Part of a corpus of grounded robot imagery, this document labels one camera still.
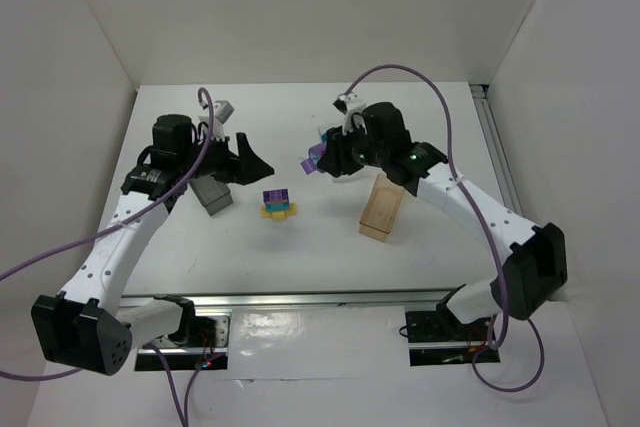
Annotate purple lego brick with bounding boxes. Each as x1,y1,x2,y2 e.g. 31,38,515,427
263,188,289,205

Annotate purple curved lego piece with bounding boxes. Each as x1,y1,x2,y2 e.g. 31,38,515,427
300,142,326,175

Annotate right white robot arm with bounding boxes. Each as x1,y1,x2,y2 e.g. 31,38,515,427
317,98,567,332

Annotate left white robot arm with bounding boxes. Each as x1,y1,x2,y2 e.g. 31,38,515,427
31,114,274,376

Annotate small teal lego brick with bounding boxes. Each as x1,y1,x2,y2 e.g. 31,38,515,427
265,201,290,212

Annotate grey translucent container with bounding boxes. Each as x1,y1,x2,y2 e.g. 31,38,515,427
189,176,233,216

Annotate yellow lego pieces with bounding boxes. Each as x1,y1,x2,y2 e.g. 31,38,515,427
260,203,298,221

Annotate clear plastic container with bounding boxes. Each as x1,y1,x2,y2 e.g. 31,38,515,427
317,124,332,143

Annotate amber translucent container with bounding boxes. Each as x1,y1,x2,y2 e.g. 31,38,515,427
359,173,405,242

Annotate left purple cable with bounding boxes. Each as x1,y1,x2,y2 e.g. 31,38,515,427
0,87,221,427

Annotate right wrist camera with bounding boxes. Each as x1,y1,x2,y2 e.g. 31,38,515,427
333,93,367,135

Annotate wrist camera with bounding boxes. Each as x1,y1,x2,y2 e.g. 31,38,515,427
333,93,367,135
199,100,235,141

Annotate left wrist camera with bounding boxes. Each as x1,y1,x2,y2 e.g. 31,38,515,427
199,100,235,141

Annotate aluminium rail right side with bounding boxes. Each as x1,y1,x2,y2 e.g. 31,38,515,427
469,84,523,216

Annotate aluminium rail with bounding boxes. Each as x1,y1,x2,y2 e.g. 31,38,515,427
469,84,523,216
117,288,451,309

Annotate aluminium rail front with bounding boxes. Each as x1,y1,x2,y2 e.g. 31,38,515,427
117,288,451,309

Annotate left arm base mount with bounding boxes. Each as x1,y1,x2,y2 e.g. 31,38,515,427
152,306,232,372

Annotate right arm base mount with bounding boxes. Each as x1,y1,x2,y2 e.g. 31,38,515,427
398,311,500,367

